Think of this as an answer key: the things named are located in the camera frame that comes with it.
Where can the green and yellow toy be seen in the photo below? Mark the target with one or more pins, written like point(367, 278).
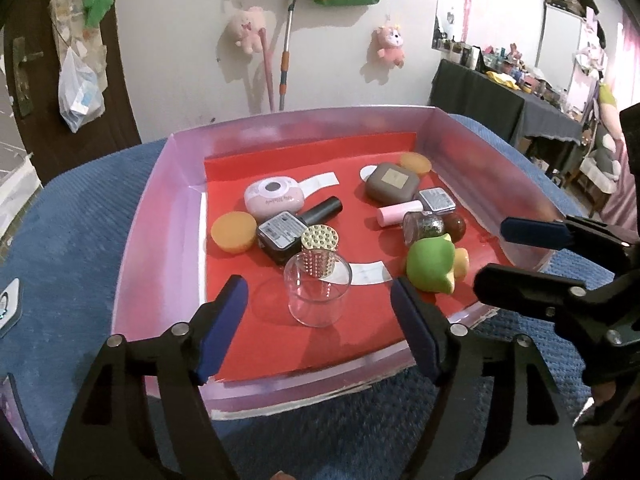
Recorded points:
point(432, 267)

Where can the pink nail polish bottle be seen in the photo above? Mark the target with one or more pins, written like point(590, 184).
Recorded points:
point(400, 212)

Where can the grey white plush toy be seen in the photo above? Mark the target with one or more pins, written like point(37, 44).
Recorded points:
point(602, 160)

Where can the dark wooden door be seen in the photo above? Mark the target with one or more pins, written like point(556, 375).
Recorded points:
point(120, 85)

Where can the pink round compact device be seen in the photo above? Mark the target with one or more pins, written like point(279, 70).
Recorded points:
point(274, 196)

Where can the orange round jelly block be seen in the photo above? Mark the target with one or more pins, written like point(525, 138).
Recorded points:
point(232, 231)
point(416, 162)

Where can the wall mirror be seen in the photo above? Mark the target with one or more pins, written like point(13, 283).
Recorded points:
point(452, 0)

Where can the hanging clear plastic wrap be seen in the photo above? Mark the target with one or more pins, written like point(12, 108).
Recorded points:
point(70, 5)

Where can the brown eyeshadow case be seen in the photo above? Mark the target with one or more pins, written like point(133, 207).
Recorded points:
point(391, 182)

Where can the pink stick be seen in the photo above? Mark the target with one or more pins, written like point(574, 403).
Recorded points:
point(267, 70)

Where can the whiteboard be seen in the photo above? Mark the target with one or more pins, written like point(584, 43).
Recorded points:
point(562, 45)

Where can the green plush toy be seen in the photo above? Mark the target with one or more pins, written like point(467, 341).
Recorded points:
point(100, 0)

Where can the blue towel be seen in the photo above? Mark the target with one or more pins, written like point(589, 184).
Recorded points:
point(75, 220)

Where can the dark covered side table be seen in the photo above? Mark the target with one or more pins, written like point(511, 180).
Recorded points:
point(500, 105)

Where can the glitter nail polish bottle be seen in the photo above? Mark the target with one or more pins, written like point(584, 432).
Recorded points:
point(430, 226)

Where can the black nail polish bottle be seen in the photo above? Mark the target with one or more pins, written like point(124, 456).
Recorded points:
point(280, 234)

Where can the grey starred curtain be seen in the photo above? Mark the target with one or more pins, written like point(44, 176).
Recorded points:
point(12, 180)

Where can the purple cardboard box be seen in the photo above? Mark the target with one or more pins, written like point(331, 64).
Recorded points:
point(165, 240)

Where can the pink plush toy with horns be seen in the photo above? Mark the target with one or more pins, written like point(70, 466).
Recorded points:
point(391, 45)

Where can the red paper liner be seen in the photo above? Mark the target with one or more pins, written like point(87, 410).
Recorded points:
point(280, 345)

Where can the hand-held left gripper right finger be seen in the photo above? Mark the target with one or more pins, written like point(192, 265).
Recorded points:
point(417, 330)

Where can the hanging white plastic bag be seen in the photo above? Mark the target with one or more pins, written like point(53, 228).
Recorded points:
point(77, 92)

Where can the gold studded cylinder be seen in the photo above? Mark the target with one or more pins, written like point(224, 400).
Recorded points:
point(320, 242)

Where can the pale pink plush toy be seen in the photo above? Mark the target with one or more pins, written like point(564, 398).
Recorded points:
point(247, 27)

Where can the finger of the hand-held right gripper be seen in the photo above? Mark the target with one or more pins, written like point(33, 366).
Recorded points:
point(530, 230)
point(520, 287)

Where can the clear plastic cup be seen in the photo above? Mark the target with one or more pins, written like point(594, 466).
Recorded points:
point(317, 305)

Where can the white small device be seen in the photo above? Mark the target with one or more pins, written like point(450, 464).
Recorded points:
point(7, 302)

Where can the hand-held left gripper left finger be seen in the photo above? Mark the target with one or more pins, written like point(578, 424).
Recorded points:
point(225, 325)

